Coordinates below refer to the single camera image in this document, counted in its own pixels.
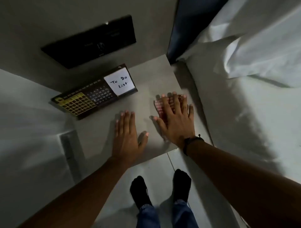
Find person's left hand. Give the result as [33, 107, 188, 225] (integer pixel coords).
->
[110, 110, 149, 166]

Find person's right hand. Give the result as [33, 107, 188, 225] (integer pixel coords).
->
[152, 92, 196, 149]

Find person's left forearm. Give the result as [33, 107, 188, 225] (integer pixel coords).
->
[18, 158, 133, 228]

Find person's right forearm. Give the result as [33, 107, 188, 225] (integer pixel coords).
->
[185, 139, 301, 228]

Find red patterned flat pack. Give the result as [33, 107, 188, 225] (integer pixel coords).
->
[154, 95, 187, 142]

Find black wristband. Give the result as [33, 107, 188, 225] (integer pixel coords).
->
[183, 134, 205, 157]

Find white handwritten paper note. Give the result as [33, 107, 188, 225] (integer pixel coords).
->
[103, 66, 136, 97]

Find dark desk calendar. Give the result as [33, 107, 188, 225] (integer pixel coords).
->
[50, 63, 139, 121]

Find black sock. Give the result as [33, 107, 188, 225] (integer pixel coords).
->
[173, 169, 192, 204]
[130, 175, 153, 210]

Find grey flat bar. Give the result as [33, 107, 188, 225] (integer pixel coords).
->
[59, 130, 83, 184]

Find white bed sheet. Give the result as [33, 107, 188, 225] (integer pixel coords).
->
[172, 61, 301, 228]

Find blue jeans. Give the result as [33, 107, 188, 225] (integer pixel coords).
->
[136, 199, 199, 228]

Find dark blue headboard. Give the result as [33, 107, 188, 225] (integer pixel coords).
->
[166, 0, 230, 65]

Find white pillow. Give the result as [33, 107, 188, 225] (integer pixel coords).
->
[177, 0, 301, 89]

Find black wall switch panel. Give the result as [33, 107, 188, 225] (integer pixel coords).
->
[40, 15, 137, 70]

